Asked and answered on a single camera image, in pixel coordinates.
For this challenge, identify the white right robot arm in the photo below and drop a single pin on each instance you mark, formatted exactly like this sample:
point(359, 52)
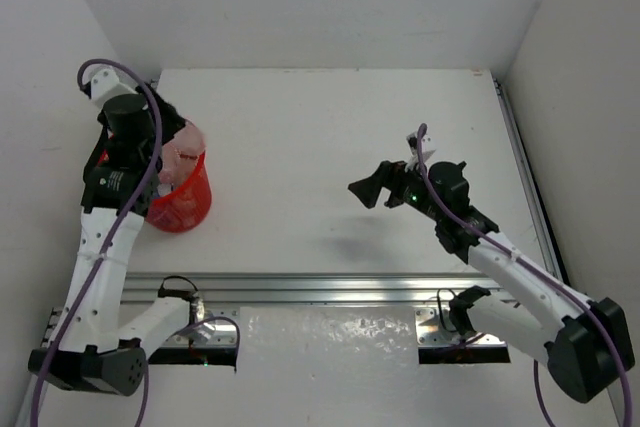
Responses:
point(584, 344)

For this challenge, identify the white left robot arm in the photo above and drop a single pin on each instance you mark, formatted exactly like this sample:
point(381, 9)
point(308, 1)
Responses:
point(88, 351)

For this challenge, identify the aluminium right side rail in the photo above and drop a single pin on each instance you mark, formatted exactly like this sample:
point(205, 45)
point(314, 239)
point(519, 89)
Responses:
point(545, 236)

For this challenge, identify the red cap clear bottle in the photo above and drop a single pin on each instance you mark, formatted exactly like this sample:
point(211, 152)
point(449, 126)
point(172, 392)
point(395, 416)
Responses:
point(180, 155)

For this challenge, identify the red mesh plastic bin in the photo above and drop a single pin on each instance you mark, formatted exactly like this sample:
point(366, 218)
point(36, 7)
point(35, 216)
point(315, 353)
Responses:
point(167, 208)

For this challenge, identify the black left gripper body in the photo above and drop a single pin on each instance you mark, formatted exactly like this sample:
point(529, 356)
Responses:
point(163, 110)

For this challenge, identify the aluminium table rail front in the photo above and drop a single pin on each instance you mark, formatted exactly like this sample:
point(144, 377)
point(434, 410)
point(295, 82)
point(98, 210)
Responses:
point(431, 294)

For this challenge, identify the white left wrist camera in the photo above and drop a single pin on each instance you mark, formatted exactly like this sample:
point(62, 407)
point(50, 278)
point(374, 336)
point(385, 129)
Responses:
point(105, 84)

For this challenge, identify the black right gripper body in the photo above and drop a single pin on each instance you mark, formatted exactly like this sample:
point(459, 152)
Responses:
point(407, 187)

